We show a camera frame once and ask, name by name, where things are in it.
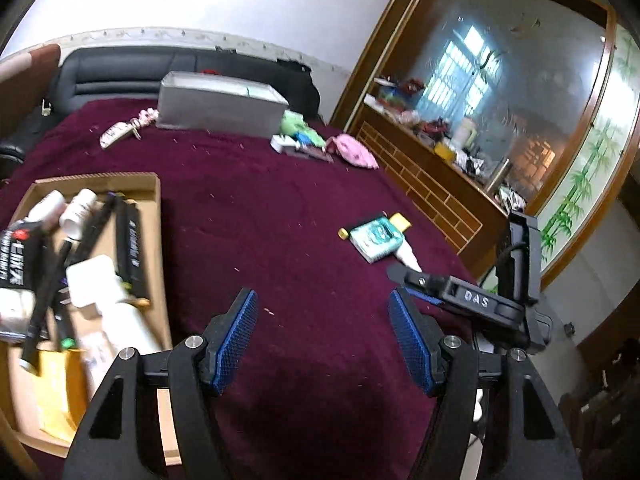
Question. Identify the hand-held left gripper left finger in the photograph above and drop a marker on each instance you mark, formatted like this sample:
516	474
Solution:
235	340

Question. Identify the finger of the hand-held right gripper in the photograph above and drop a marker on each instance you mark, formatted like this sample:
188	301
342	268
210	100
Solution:
425	296
410	275

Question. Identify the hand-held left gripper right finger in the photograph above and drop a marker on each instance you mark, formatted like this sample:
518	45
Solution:
415	345

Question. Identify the white tube yellow cap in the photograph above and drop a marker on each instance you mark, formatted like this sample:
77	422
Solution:
407	252

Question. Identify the teal packet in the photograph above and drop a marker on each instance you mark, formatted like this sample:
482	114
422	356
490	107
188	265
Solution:
375	235

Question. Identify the white nozzle tube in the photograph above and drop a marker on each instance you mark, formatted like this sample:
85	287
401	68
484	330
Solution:
127	325

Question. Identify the cardboard tray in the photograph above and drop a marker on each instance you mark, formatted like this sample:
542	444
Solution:
155	220

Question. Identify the black marker olive cap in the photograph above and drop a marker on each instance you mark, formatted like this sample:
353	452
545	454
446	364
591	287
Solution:
126	245

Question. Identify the white power charger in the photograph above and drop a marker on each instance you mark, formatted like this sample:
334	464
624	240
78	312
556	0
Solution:
92	280

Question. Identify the plain white plastic bottle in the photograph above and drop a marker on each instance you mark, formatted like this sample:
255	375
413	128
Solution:
47	207

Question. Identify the black packet red crab print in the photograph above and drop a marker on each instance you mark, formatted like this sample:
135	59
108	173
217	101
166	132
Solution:
15	260

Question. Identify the wooden brick-pattern counter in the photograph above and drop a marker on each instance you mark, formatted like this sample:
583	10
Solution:
430	185

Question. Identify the yellow box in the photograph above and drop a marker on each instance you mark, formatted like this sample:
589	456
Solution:
444	151

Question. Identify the pink cloth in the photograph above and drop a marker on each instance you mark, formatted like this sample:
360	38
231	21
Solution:
355	150

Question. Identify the pink green cup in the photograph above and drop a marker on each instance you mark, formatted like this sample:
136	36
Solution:
465	132

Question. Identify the red black object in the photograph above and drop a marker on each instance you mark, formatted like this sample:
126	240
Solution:
435	127

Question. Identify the patterned flat box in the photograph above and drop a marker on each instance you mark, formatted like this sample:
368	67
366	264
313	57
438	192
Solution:
315	154

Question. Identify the black marker green cap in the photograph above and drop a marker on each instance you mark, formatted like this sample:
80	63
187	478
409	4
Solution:
62	325

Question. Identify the black marker purple cap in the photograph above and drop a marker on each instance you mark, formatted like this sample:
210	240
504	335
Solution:
95	225

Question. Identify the small white plug adapter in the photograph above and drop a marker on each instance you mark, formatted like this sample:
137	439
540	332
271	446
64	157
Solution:
282	144

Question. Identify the green cloth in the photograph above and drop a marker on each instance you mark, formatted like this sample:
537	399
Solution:
295	125

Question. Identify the black marker pen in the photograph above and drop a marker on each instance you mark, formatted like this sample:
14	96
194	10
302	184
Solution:
42	310

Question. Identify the grey shoebox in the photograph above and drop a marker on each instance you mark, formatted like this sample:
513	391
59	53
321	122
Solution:
220	105

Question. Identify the black cloth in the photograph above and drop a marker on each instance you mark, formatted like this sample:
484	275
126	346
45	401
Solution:
295	67

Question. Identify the pink charm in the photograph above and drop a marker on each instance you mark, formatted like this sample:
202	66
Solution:
144	119

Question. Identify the black leather sofa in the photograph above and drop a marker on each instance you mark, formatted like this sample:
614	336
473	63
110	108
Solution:
125	70

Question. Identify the sofa belt buckle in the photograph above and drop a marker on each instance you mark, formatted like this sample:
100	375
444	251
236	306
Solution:
47	106

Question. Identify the bamboo wall panel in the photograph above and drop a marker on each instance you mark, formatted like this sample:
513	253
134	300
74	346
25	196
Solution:
590	160

